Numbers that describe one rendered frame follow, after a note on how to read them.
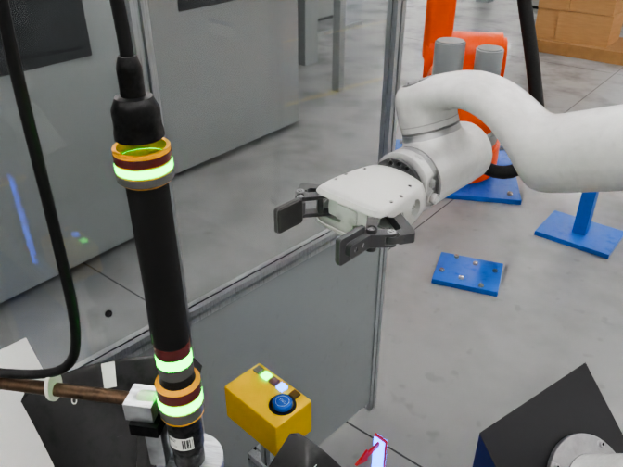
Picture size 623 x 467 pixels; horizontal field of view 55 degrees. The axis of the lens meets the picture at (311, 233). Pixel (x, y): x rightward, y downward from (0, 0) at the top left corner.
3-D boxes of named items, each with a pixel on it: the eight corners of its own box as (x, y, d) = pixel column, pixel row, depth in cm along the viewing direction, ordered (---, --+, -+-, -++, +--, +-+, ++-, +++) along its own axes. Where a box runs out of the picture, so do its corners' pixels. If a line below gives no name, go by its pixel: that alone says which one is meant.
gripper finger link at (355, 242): (398, 250, 65) (357, 276, 61) (375, 240, 67) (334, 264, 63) (400, 225, 63) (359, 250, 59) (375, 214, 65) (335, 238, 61)
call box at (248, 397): (226, 421, 130) (222, 384, 125) (261, 396, 136) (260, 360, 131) (277, 464, 121) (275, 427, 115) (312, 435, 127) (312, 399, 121)
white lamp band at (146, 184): (107, 187, 45) (105, 179, 45) (131, 164, 49) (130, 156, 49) (162, 192, 45) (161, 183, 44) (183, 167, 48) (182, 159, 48)
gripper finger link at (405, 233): (431, 232, 66) (398, 250, 63) (378, 207, 71) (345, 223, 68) (432, 222, 66) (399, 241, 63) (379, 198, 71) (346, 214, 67)
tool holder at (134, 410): (128, 487, 62) (112, 421, 57) (154, 433, 68) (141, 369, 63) (212, 499, 61) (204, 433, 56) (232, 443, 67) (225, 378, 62)
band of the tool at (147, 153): (108, 191, 45) (101, 156, 44) (132, 167, 49) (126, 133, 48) (162, 195, 45) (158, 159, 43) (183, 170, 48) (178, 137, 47)
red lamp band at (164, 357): (148, 359, 55) (146, 349, 54) (162, 335, 58) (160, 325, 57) (184, 364, 54) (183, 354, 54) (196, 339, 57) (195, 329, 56)
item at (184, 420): (153, 422, 58) (151, 414, 58) (169, 390, 62) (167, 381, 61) (196, 428, 58) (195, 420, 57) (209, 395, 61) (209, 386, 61)
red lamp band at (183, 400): (149, 404, 57) (147, 395, 56) (166, 372, 61) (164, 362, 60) (193, 410, 56) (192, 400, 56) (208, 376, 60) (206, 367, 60)
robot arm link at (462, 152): (430, 136, 72) (447, 208, 74) (487, 108, 80) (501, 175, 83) (377, 144, 78) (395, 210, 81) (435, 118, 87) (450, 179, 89)
